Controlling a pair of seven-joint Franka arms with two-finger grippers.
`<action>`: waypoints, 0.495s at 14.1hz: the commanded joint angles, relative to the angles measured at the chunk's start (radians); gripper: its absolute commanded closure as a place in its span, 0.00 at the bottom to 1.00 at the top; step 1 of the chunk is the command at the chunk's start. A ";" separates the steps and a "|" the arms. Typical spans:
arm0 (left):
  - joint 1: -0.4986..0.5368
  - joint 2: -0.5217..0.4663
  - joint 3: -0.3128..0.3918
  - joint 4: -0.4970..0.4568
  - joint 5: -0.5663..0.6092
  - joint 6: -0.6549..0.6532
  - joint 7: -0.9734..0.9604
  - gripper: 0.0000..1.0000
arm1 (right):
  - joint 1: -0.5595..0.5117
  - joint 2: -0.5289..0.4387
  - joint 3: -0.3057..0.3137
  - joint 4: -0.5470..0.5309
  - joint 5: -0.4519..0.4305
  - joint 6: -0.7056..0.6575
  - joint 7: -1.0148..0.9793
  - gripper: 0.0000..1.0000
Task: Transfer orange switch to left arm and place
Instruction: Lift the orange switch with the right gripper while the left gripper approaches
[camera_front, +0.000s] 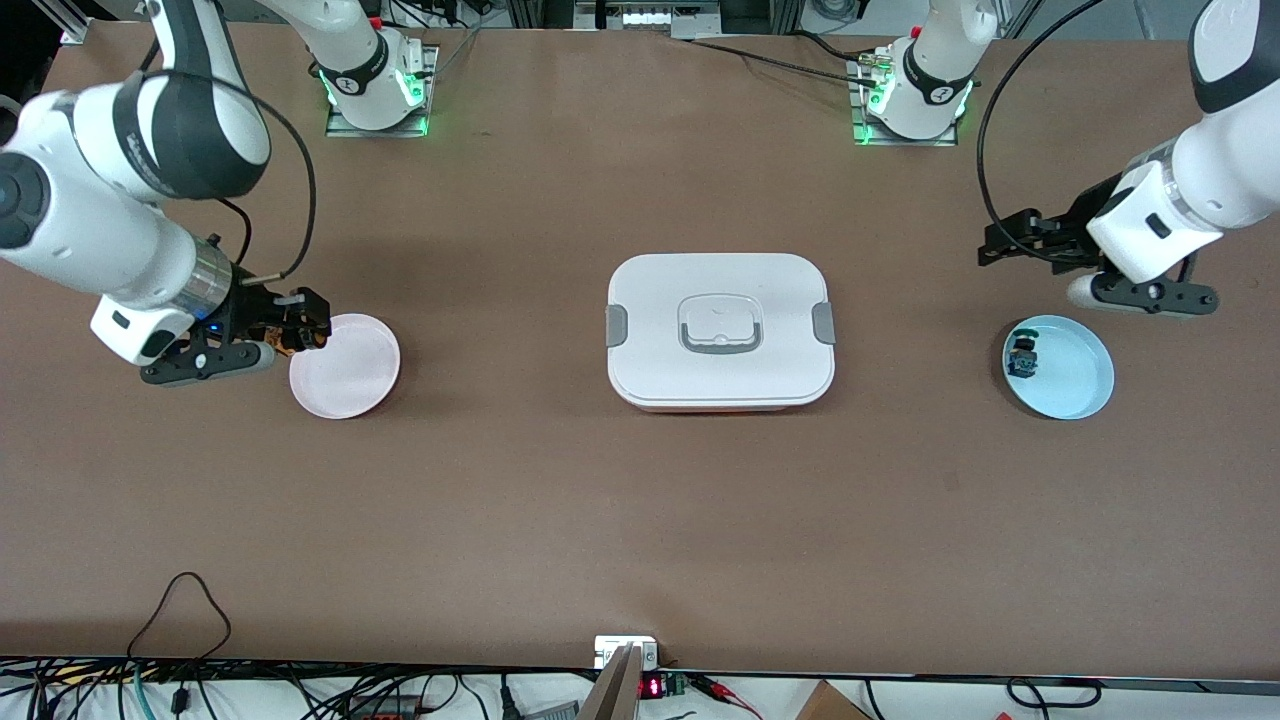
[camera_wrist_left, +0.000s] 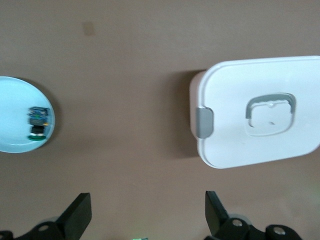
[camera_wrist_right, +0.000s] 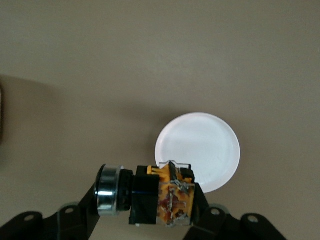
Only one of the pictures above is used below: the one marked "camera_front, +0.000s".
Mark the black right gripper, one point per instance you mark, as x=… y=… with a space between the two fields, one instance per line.
x=251 y=312

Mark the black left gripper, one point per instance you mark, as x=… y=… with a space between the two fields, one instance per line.
x=1072 y=231

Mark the orange switch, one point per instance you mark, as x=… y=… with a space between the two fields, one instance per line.
x=305 y=341

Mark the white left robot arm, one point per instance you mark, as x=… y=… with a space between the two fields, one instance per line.
x=1200 y=170

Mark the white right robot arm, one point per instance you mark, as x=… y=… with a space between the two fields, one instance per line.
x=80 y=200

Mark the white lunch box grey clips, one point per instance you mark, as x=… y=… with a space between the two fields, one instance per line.
x=720 y=380

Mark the white round plate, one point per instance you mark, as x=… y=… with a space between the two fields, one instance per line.
x=345 y=370

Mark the light blue round plate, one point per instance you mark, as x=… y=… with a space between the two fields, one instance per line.
x=1070 y=375

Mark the black power strip red switches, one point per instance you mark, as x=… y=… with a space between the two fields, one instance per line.
x=385 y=708

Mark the grey slanted beam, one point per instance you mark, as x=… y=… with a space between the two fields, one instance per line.
x=612 y=690

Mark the brown cardboard piece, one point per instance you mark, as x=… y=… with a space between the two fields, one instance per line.
x=830 y=704

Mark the red digit display module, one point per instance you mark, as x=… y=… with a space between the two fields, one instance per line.
x=660 y=687

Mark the blue switch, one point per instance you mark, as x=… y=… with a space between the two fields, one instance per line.
x=1023 y=357

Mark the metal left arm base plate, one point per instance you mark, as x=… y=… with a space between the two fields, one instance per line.
x=858 y=110

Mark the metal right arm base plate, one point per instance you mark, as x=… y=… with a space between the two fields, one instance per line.
x=428 y=85

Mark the white table edge bracket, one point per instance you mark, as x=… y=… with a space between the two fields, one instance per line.
x=610 y=646

